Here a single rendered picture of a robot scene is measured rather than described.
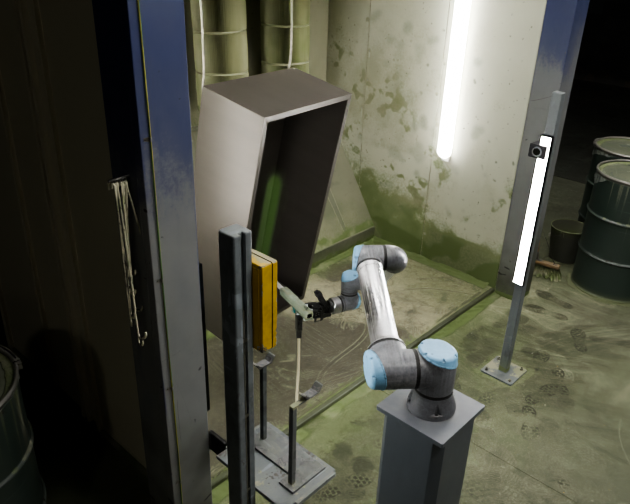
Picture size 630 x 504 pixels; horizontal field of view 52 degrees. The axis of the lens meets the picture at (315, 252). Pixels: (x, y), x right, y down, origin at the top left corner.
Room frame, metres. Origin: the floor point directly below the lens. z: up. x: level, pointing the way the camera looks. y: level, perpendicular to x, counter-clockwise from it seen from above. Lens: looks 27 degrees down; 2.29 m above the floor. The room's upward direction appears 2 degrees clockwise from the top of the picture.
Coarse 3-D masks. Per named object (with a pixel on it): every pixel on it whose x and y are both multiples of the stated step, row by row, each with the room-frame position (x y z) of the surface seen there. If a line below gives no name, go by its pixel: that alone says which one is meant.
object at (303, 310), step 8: (280, 288) 2.98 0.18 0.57; (288, 288) 2.98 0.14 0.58; (288, 296) 2.89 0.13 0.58; (296, 296) 2.89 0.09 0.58; (296, 304) 2.81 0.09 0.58; (304, 304) 2.77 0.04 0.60; (296, 312) 2.80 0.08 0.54; (304, 312) 2.73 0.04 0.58; (312, 312) 2.73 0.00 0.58; (296, 320) 2.81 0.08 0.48; (296, 328) 2.81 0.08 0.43; (296, 336) 2.81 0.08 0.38
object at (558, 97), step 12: (552, 96) 3.08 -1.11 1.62; (564, 96) 3.07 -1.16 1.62; (552, 108) 3.07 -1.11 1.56; (552, 120) 3.06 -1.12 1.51; (552, 132) 3.05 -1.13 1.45; (552, 156) 3.08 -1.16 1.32; (540, 216) 3.08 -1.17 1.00; (516, 288) 3.07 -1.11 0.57; (516, 300) 3.06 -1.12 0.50; (516, 312) 3.05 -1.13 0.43; (516, 324) 3.06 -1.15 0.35; (504, 348) 3.07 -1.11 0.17; (504, 360) 3.06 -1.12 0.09
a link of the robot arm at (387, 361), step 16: (368, 256) 2.48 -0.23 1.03; (384, 256) 2.51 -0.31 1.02; (368, 272) 2.40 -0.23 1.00; (368, 288) 2.31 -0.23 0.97; (384, 288) 2.32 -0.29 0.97; (368, 304) 2.24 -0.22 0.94; (384, 304) 2.22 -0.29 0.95; (368, 320) 2.17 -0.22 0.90; (384, 320) 2.14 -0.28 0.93; (384, 336) 2.05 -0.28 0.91; (368, 352) 1.97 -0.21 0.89; (384, 352) 1.96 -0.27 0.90; (400, 352) 1.97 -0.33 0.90; (368, 368) 1.95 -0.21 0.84; (384, 368) 1.90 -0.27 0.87; (400, 368) 1.91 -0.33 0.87; (416, 368) 1.91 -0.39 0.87; (368, 384) 1.93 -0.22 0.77; (384, 384) 1.89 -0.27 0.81; (400, 384) 1.89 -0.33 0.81
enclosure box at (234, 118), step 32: (224, 96) 2.59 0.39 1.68; (256, 96) 2.66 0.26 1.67; (288, 96) 2.74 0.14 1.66; (320, 96) 2.81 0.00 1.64; (224, 128) 2.59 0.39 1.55; (256, 128) 2.48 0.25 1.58; (288, 128) 3.16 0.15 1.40; (320, 128) 3.04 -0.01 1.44; (224, 160) 2.59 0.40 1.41; (256, 160) 2.48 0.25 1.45; (288, 160) 3.15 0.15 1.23; (320, 160) 3.03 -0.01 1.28; (224, 192) 2.59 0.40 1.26; (256, 192) 3.11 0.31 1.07; (288, 192) 3.15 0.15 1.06; (320, 192) 3.03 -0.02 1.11; (224, 224) 2.60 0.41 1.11; (256, 224) 3.17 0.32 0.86; (288, 224) 3.15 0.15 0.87; (320, 224) 3.01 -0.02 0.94; (288, 256) 3.15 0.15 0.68
